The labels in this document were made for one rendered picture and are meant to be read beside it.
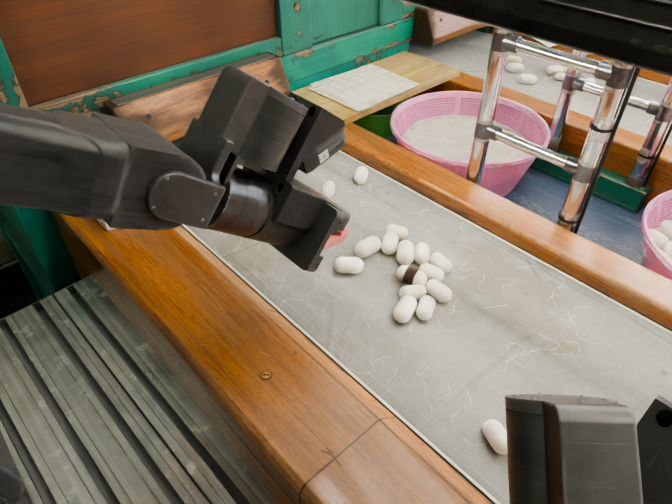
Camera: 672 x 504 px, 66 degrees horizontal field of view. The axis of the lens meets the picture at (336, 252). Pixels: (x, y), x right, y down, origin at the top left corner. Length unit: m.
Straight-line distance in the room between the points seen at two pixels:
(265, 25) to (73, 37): 0.32
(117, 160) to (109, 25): 0.50
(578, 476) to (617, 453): 0.02
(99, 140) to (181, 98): 0.51
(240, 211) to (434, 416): 0.27
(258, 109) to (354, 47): 0.71
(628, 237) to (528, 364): 0.39
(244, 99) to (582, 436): 0.30
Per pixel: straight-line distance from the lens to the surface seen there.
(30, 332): 0.78
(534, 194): 0.96
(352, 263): 0.63
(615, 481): 0.29
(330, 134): 0.47
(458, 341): 0.59
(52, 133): 0.35
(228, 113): 0.41
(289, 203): 0.45
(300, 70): 1.03
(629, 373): 0.62
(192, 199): 0.38
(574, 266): 0.69
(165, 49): 0.88
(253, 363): 0.53
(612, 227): 0.93
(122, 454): 0.62
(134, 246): 0.69
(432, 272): 0.63
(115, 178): 0.36
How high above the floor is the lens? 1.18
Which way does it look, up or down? 41 degrees down
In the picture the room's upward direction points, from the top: straight up
